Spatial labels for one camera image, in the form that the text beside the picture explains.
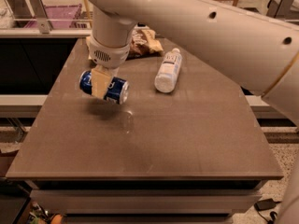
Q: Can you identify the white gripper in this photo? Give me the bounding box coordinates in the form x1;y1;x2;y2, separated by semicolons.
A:
89;36;130;99

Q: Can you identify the blue pepsi can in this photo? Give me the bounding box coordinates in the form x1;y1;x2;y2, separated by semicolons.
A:
79;70;129;105

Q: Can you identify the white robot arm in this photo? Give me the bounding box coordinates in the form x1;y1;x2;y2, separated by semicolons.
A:
89;0;299;125

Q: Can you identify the brown chip bag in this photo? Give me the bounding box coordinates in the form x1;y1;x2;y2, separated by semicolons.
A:
86;28;164;61

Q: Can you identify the clear plastic water bottle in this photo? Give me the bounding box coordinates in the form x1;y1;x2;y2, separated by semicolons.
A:
154;48;182;93

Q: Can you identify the purple plastic crate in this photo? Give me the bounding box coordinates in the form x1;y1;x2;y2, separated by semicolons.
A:
24;3;84;29

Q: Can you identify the black power adapter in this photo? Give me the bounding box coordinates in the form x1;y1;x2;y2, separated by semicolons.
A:
254;199;277;211

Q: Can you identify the left metal rail bracket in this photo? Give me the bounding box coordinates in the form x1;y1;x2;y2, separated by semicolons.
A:
29;0;51;34

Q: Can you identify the metal rail bracket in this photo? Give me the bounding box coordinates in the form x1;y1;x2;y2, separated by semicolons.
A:
266;0;299;22
29;0;51;34

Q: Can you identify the grey table frame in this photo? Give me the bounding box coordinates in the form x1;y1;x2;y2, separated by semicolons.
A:
31;189;262;224

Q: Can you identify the right metal rail bracket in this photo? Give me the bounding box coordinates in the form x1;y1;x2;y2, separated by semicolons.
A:
266;0;299;22

